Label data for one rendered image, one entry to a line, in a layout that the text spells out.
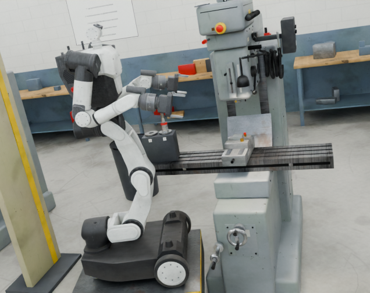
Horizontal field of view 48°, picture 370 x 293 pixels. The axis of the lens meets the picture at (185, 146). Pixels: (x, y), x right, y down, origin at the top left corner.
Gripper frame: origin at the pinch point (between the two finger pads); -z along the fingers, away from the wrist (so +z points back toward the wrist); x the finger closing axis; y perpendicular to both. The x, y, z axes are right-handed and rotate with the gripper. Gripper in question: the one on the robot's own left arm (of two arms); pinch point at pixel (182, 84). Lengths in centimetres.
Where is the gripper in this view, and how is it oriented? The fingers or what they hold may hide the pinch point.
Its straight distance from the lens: 262.9
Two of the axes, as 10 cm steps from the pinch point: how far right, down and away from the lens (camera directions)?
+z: -9.9, -0.7, -0.9
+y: -0.5, -4.2, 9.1
